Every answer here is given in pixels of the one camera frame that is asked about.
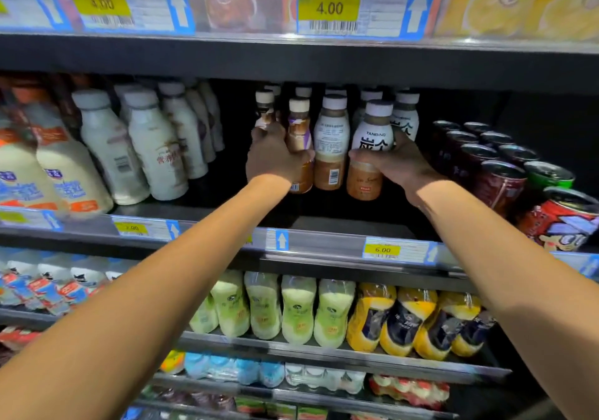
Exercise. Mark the person's right hand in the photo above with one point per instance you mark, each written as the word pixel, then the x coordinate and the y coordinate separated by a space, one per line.
pixel 405 164

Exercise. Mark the person's left hand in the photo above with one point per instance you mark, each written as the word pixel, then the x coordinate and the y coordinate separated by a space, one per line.
pixel 269 155

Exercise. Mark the person's left fingers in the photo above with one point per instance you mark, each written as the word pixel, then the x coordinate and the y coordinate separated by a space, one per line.
pixel 299 164

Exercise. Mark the person's right fingers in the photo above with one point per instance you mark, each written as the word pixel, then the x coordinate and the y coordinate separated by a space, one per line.
pixel 369 158

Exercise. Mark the large white label coffee bottle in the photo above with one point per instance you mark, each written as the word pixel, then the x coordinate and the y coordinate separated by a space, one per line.
pixel 372 132

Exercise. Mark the brown purple label coffee bottle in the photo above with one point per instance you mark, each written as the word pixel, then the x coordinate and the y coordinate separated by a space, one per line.
pixel 299 127

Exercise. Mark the brown swirl label coffee bottle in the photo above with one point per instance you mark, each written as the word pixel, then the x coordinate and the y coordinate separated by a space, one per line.
pixel 265 108

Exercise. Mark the person's right forearm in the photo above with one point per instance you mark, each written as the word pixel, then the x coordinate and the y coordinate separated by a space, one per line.
pixel 505 265

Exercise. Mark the person's left forearm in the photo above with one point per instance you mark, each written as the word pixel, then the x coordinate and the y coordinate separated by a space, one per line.
pixel 154 293

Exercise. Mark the row of shelved coffee bottles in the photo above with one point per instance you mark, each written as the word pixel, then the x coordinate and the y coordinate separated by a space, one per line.
pixel 331 139

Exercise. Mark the grey metal shelf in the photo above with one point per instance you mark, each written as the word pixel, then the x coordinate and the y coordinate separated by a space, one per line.
pixel 327 246
pixel 327 352
pixel 299 398

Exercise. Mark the row of dark red cans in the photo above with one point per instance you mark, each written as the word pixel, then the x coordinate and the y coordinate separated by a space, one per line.
pixel 486 167

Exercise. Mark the black metal shelf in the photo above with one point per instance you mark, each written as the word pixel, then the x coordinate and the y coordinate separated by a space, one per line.
pixel 234 59

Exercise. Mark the row of white milk bottles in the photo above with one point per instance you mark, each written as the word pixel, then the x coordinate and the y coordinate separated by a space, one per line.
pixel 157 153

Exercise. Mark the green white drink bottle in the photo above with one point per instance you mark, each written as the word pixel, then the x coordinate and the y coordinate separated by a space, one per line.
pixel 298 309
pixel 333 312
pixel 263 305
pixel 204 316
pixel 231 302

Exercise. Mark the yellow navy label bottle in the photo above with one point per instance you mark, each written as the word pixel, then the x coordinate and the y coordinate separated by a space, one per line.
pixel 369 316
pixel 472 335
pixel 442 326
pixel 405 321

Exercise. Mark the green drink can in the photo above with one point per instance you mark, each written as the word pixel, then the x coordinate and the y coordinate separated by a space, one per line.
pixel 547 175

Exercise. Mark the yellow drink carton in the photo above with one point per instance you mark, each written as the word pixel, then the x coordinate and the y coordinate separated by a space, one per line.
pixel 486 3
pixel 568 5

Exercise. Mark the red cartoon print can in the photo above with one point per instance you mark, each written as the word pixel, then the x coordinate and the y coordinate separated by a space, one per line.
pixel 559 223

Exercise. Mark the pale blue bottle pack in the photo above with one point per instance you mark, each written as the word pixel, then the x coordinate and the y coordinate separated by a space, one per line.
pixel 234 369

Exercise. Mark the cream bottle blue orange label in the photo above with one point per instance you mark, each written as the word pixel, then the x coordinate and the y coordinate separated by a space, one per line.
pixel 21 176
pixel 70 171

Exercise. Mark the yellow orange drink pack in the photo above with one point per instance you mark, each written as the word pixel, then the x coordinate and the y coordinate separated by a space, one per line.
pixel 173 362

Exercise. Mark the red white small bottle pack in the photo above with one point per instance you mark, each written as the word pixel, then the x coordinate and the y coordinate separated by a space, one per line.
pixel 409 391

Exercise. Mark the green red carton row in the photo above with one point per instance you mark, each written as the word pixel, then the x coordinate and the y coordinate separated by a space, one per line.
pixel 280 410

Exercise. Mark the row of white red-blue bottles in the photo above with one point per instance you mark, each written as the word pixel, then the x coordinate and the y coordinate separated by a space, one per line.
pixel 56 281

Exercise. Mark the red white packet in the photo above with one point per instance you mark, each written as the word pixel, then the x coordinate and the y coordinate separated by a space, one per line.
pixel 18 338

